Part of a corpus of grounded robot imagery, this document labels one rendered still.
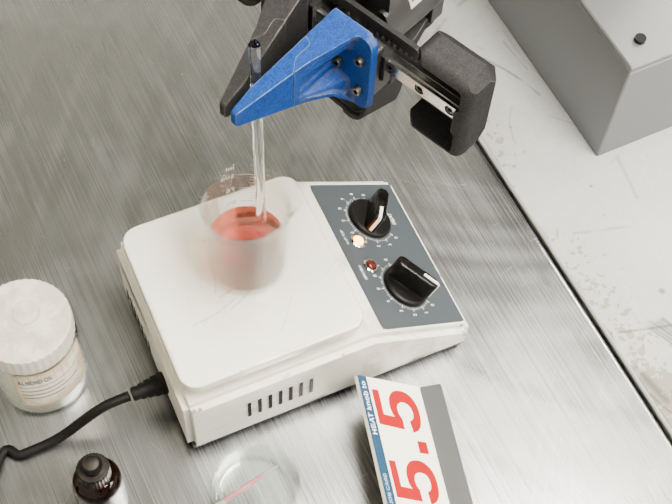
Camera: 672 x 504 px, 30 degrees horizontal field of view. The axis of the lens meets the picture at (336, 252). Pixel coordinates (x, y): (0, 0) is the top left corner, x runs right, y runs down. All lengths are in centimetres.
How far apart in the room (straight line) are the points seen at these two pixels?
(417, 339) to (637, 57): 25
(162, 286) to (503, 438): 24
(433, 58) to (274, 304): 22
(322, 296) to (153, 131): 24
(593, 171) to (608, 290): 10
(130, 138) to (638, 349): 40
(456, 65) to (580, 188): 34
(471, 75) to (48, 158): 42
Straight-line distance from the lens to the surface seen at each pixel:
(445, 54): 62
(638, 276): 91
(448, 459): 82
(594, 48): 91
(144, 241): 79
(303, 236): 79
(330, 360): 78
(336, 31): 63
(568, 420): 85
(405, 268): 81
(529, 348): 87
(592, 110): 94
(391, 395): 82
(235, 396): 77
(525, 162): 95
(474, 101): 62
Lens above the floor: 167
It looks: 60 degrees down
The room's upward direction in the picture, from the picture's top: 5 degrees clockwise
